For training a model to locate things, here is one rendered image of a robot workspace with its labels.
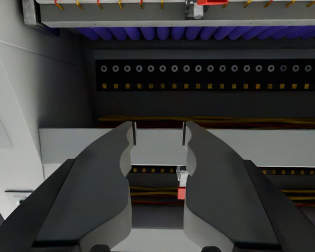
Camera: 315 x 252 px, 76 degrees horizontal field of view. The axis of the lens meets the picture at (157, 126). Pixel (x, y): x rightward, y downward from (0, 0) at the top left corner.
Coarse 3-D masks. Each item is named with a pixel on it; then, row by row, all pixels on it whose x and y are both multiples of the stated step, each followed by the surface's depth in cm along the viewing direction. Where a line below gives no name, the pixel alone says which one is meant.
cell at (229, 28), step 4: (220, 28) 26; (224, 28) 25; (228, 28) 24; (232, 28) 24; (216, 32) 28; (220, 32) 27; (224, 32) 26; (228, 32) 26; (216, 36) 29; (220, 36) 28; (224, 36) 28
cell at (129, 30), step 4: (124, 28) 25; (128, 28) 24; (132, 28) 25; (136, 28) 26; (128, 32) 26; (132, 32) 26; (136, 32) 27; (140, 32) 29; (132, 36) 28; (136, 36) 28
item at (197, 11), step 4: (192, 0) 17; (196, 0) 15; (200, 0) 13; (204, 0) 11; (208, 0) 11; (212, 0) 11; (216, 0) 11; (220, 0) 11; (224, 0) 11; (196, 4) 17; (200, 4) 13; (204, 4) 13; (208, 4) 13; (212, 4) 13; (196, 8) 17; (200, 8) 17; (196, 12) 17; (200, 12) 17; (196, 16) 17; (200, 16) 17
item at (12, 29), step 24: (0, 0) 18; (24, 0) 20; (0, 24) 18; (24, 24) 21; (24, 48) 22; (48, 48) 26; (72, 48) 33; (264, 48) 33; (288, 48) 33; (312, 48) 33
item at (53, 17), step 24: (120, 0) 19; (312, 0) 20; (48, 24) 22; (72, 24) 22; (96, 24) 22; (120, 24) 22; (144, 24) 22; (168, 24) 22; (192, 24) 22; (216, 24) 22; (240, 24) 22; (264, 24) 22; (288, 24) 22; (312, 24) 22
